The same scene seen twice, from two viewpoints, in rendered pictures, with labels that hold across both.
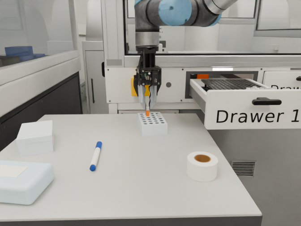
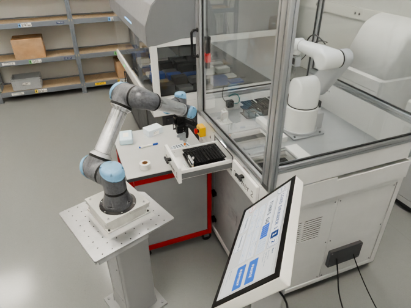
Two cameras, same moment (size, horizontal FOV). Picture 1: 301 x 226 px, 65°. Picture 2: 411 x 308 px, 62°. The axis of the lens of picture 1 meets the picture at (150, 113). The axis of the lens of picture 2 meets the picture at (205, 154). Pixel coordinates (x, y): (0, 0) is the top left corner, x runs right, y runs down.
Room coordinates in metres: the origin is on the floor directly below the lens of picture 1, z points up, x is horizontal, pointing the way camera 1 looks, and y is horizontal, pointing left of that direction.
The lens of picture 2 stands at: (0.24, -1.99, 2.00)
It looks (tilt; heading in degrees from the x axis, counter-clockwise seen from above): 32 degrees down; 71
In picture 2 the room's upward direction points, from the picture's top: straight up
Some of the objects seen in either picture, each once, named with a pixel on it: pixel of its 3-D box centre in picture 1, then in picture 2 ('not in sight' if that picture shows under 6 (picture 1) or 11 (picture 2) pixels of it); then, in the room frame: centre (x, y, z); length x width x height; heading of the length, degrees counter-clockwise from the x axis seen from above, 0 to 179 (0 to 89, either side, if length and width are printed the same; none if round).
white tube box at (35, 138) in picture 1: (37, 136); (153, 129); (0.64, 0.33, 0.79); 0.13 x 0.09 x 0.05; 21
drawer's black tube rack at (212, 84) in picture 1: (232, 93); (203, 157); (0.83, -0.29, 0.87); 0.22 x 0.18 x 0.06; 2
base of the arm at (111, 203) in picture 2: not in sight; (116, 195); (0.27, -0.51, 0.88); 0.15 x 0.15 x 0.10
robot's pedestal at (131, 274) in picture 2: not in sight; (128, 261); (0.27, -0.51, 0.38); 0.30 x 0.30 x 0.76; 21
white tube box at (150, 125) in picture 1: (151, 123); (181, 148); (0.77, 0.00, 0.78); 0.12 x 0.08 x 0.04; 10
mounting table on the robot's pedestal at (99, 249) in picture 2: not in sight; (117, 223); (0.25, -0.52, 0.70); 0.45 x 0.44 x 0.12; 21
